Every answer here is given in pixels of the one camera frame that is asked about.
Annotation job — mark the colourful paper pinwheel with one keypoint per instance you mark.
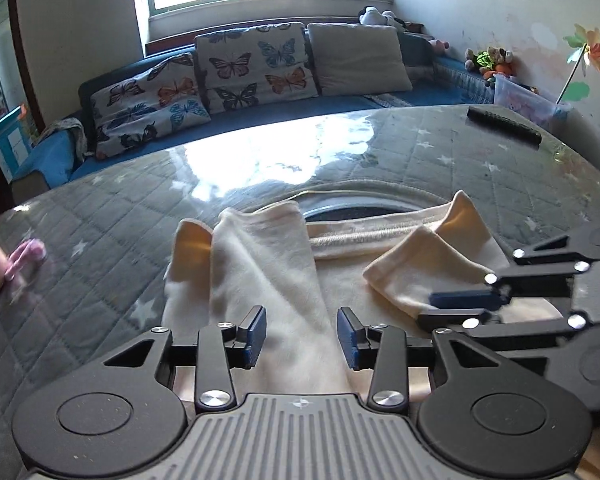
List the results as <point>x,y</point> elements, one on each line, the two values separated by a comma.
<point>585,45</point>

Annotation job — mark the white plush toy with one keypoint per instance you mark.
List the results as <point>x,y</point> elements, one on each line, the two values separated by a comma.
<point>372,16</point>

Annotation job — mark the plush toy pile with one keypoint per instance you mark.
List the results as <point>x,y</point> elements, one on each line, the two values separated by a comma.
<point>490,62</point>

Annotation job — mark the cream long-sleeve shirt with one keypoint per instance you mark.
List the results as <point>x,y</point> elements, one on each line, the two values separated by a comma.
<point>383,268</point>

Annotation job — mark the middle butterfly cushion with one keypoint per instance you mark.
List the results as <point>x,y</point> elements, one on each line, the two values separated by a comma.
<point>248,67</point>

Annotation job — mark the left butterfly cushion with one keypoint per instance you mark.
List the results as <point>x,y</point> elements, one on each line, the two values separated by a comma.
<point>161,101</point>

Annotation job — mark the plain beige cushion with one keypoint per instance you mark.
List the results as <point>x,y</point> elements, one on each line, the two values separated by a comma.
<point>352,60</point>

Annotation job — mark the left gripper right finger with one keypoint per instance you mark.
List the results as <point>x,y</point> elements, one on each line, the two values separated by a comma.
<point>486,415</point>

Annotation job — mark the clear plastic storage box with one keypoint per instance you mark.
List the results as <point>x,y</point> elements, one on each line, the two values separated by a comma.
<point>543,112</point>

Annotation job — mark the black remote control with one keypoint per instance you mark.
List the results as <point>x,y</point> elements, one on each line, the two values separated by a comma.
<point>504,125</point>

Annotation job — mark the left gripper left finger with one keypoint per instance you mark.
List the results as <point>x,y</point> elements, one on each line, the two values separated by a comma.
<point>118,414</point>

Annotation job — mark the grey quilted star tablecloth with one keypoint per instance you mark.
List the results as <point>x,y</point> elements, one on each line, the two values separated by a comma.
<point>108,235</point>

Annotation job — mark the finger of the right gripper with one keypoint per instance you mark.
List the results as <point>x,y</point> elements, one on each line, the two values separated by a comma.
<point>501,286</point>
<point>484,324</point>

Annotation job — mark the pink plush toy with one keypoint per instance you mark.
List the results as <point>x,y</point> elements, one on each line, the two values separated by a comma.
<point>439,47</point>

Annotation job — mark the dark blue sofa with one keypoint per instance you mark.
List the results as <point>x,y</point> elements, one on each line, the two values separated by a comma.
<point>435,81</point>

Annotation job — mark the butterfly cushion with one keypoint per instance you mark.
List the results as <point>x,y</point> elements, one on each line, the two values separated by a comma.
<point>161,101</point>
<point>248,67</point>

